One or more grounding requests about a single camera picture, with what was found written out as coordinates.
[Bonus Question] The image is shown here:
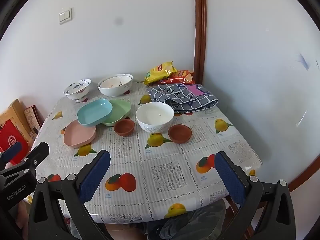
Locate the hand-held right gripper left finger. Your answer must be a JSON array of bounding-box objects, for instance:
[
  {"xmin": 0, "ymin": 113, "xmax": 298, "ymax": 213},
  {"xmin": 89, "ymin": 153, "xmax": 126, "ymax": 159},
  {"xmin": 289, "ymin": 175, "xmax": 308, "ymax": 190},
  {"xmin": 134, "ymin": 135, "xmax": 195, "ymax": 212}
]
[{"xmin": 27, "ymin": 150, "xmax": 112, "ymax": 240}]

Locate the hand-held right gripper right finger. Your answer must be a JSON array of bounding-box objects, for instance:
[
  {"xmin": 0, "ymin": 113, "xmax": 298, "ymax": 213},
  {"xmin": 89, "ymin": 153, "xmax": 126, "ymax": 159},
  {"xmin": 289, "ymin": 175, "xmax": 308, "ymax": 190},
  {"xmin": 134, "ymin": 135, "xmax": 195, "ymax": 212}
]
[{"xmin": 214, "ymin": 151, "xmax": 297, "ymax": 240}]

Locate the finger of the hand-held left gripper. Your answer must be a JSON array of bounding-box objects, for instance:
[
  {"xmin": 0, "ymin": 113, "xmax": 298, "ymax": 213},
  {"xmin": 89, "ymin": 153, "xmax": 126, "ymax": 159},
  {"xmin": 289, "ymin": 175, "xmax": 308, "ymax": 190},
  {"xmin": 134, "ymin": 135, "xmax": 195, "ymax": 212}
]
[
  {"xmin": 15, "ymin": 142, "xmax": 50, "ymax": 178},
  {"xmin": 0, "ymin": 142, "xmax": 22, "ymax": 167}
]

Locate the pink plate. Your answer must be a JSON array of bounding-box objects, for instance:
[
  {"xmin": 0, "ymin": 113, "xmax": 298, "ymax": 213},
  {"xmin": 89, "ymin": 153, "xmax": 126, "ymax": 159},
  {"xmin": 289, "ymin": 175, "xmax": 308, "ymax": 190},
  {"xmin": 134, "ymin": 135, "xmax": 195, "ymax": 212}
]
[{"xmin": 63, "ymin": 120, "xmax": 97, "ymax": 147}]

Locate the small brown bowl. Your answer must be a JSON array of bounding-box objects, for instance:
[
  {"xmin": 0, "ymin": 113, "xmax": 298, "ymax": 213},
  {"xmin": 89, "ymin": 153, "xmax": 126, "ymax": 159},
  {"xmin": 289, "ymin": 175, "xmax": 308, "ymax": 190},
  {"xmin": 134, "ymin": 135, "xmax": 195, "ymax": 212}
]
[
  {"xmin": 168, "ymin": 124, "xmax": 192, "ymax": 144},
  {"xmin": 114, "ymin": 119, "xmax": 135, "ymax": 137}
]

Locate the light blue plate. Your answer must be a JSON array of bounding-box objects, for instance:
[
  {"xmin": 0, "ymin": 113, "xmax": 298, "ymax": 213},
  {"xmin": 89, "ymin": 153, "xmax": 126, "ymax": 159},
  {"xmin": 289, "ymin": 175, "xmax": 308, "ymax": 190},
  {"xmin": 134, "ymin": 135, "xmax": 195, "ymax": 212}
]
[{"xmin": 77, "ymin": 99, "xmax": 113, "ymax": 126}]

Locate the light green plate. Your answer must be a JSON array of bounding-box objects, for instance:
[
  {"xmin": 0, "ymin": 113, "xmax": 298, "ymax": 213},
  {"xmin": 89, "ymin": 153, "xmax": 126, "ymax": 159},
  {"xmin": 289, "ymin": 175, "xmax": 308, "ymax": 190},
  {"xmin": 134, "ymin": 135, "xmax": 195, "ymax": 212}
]
[{"xmin": 102, "ymin": 99, "xmax": 132, "ymax": 127}]

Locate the medium white bowl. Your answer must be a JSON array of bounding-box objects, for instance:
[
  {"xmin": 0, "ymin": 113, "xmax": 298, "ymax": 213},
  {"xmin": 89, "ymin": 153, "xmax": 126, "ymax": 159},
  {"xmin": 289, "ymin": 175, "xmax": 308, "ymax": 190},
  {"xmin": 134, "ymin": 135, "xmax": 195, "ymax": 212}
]
[{"xmin": 136, "ymin": 102, "xmax": 174, "ymax": 134}]

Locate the red box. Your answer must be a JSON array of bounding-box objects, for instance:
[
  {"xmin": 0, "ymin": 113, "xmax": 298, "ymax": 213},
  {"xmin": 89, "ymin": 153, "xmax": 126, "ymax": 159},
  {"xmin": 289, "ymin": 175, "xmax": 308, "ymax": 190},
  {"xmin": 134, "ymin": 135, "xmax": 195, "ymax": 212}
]
[{"xmin": 0, "ymin": 119, "xmax": 29, "ymax": 165}]

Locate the framed picture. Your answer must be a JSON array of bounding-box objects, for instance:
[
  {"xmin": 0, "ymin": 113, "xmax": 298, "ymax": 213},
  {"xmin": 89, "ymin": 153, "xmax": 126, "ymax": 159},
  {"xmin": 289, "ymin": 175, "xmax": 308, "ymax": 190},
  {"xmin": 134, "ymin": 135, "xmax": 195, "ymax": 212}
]
[{"xmin": 24, "ymin": 105, "xmax": 43, "ymax": 135}]

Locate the brown cardboard box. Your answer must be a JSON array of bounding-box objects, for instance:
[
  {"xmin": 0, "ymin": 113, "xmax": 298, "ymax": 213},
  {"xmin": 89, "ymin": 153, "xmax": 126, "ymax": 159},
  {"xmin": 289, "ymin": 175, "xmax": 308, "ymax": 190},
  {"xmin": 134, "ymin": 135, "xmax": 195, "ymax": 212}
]
[{"xmin": 0, "ymin": 99, "xmax": 28, "ymax": 130}]

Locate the fruit print tablecloth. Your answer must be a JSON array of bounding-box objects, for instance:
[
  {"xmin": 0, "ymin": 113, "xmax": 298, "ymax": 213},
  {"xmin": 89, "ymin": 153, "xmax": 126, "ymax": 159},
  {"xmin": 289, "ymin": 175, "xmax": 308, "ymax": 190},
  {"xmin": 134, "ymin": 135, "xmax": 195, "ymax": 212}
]
[{"xmin": 24, "ymin": 82, "xmax": 263, "ymax": 224}]

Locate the dark grey cloth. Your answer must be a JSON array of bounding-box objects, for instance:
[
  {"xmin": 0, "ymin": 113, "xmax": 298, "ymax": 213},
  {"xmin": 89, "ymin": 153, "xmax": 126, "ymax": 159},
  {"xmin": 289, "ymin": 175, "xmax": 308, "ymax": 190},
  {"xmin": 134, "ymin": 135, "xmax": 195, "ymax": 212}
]
[{"xmin": 147, "ymin": 200, "xmax": 227, "ymax": 240}]

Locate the blue floral footed bowl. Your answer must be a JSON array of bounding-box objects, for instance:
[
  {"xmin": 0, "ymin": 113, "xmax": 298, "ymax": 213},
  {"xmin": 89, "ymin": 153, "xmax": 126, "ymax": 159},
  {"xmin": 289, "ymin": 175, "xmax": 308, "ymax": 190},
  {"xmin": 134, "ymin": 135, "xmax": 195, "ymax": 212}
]
[{"xmin": 63, "ymin": 79, "xmax": 92, "ymax": 103}]

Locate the wooden baseboard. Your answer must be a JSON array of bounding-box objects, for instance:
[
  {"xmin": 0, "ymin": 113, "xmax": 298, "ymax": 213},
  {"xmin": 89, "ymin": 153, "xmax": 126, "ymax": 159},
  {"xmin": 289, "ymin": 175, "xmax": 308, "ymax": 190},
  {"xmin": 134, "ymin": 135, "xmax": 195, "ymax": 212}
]
[{"xmin": 285, "ymin": 142, "xmax": 319, "ymax": 193}]

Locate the large white bowl grey print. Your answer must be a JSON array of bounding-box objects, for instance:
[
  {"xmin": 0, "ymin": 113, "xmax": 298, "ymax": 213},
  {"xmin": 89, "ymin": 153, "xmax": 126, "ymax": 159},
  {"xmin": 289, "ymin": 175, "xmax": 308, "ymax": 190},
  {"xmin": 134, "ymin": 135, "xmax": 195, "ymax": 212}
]
[{"xmin": 97, "ymin": 74, "xmax": 133, "ymax": 97}]

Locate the shallow white bowl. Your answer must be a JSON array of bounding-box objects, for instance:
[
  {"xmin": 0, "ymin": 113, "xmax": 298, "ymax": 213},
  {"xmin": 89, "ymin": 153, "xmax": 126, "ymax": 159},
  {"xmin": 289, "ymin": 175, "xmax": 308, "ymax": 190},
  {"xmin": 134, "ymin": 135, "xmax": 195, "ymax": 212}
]
[{"xmin": 100, "ymin": 76, "xmax": 130, "ymax": 88}]

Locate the grey checked cloth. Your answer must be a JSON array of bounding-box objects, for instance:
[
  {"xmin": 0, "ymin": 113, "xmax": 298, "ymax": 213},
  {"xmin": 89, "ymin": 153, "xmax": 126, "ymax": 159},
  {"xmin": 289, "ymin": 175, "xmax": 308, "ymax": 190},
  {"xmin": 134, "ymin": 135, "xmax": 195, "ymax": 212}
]
[{"xmin": 147, "ymin": 83, "xmax": 218, "ymax": 113}]

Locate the red chip bag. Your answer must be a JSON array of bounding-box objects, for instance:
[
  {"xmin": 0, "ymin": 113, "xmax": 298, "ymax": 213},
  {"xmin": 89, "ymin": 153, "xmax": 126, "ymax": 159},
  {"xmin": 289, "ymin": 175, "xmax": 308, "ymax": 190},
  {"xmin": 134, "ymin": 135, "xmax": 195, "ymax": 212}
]
[{"xmin": 160, "ymin": 70, "xmax": 195, "ymax": 85}]

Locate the yellow chip bag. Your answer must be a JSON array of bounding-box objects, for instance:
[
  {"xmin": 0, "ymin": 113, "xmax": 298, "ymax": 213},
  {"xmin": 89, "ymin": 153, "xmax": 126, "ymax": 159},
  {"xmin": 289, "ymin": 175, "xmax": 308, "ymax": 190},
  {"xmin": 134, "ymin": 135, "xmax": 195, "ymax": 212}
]
[{"xmin": 144, "ymin": 61, "xmax": 178, "ymax": 85}]

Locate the white light switch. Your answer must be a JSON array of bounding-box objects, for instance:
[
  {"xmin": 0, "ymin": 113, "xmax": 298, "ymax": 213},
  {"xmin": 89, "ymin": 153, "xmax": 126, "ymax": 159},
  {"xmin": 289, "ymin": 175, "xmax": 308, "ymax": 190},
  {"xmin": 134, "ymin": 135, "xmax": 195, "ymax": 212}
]
[{"xmin": 59, "ymin": 7, "xmax": 73, "ymax": 25}]

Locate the brown wooden door frame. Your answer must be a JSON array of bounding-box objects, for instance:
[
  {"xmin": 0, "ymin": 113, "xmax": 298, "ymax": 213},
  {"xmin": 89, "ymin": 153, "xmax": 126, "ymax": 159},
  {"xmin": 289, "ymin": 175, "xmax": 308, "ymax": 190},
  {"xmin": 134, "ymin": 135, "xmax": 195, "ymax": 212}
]
[{"xmin": 194, "ymin": 0, "xmax": 208, "ymax": 85}]

